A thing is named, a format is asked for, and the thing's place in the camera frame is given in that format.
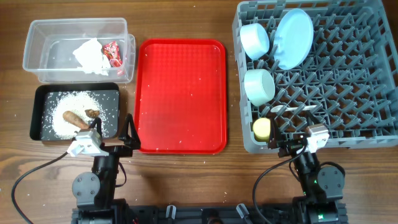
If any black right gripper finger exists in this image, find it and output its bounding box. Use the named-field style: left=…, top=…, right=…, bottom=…
left=305, top=111, right=319, bottom=127
left=268, top=118, right=282, bottom=149

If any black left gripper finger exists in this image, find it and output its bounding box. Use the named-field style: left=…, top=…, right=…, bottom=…
left=118, top=113, right=141, bottom=149
left=89, top=117, right=102, bottom=134

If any dark food scrap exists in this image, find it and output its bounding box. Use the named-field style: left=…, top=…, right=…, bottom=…
left=85, top=109, right=100, bottom=118

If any yellow plastic cup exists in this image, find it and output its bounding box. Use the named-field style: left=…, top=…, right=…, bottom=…
left=252, top=118, right=271, bottom=142

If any white rice pile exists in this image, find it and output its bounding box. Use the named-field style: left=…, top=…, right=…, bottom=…
left=40, top=90, right=119, bottom=141

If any white plastic spoon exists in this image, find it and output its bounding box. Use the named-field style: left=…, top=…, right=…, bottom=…
left=271, top=105, right=317, bottom=113

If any brown carrot-like vegetable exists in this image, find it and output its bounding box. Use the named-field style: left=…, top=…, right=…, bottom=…
left=63, top=111, right=89, bottom=129

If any mint green bowl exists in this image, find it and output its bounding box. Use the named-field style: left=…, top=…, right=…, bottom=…
left=244, top=69, right=275, bottom=106

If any light blue plate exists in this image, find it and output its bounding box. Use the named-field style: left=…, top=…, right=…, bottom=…
left=274, top=9, right=314, bottom=70

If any light blue bowl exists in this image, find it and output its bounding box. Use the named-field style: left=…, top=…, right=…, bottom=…
left=240, top=23, right=270, bottom=60

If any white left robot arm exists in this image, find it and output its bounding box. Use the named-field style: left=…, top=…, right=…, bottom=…
left=67, top=114, right=261, bottom=223

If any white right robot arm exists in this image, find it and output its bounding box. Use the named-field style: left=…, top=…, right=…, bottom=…
left=275, top=111, right=348, bottom=224

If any black waste tray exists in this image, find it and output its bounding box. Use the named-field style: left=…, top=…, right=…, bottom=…
left=30, top=83, right=119, bottom=141

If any grey dishwasher rack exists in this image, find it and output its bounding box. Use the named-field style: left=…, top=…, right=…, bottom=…
left=232, top=1, right=397, bottom=153

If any white crumpled tissue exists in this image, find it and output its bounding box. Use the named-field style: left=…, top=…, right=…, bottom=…
left=73, top=38, right=111, bottom=76

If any red snack wrapper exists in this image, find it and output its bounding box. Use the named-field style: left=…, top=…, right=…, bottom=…
left=103, top=41, right=123, bottom=67

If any clear plastic bin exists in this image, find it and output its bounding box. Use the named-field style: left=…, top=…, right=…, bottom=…
left=22, top=17, right=136, bottom=83

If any red plastic tray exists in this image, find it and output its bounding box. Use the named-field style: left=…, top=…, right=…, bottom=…
left=134, top=39, right=228, bottom=154

